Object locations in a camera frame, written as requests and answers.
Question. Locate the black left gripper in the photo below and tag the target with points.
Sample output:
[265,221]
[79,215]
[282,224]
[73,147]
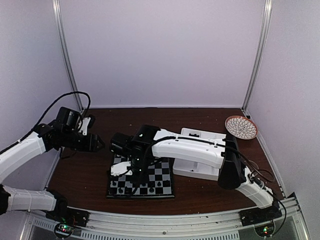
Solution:
[90,145]

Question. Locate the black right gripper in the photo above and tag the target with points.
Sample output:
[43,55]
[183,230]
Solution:
[143,177]

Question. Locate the black white chess board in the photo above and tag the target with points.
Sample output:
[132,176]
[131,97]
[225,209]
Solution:
[161,170]

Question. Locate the black chess pawn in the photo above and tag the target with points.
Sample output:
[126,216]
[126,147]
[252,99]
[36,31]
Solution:
[166,183]

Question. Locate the white plastic compartment tray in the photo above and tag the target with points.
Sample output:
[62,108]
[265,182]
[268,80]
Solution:
[202,154]

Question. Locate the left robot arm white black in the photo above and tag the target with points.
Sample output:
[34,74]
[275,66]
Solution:
[69,130]

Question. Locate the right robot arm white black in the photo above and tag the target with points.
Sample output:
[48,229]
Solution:
[151,142]

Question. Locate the black chess pieces pile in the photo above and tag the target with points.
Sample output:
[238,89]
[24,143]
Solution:
[194,135]

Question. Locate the patterned ceramic plate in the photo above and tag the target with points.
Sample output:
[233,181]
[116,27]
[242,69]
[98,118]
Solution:
[241,127]

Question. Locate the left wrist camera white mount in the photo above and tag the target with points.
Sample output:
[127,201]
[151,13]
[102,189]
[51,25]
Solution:
[85,124]

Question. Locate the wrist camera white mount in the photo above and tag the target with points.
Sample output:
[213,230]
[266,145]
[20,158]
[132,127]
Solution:
[120,169]
[85,124]

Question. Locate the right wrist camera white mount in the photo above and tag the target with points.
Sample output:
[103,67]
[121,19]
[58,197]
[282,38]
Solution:
[120,169]

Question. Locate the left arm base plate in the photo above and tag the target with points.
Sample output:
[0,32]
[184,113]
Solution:
[72,217]

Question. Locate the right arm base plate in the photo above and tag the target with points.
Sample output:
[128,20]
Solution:
[257,215]

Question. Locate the left aluminium frame post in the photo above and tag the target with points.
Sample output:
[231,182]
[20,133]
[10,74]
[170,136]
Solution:
[63,43]

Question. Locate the aluminium frame post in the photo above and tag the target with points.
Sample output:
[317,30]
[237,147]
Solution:
[264,30]
[63,43]

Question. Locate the front aluminium rail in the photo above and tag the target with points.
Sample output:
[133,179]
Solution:
[225,225]

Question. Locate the right aluminium frame post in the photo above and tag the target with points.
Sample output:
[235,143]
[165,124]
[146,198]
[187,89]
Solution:
[264,30]

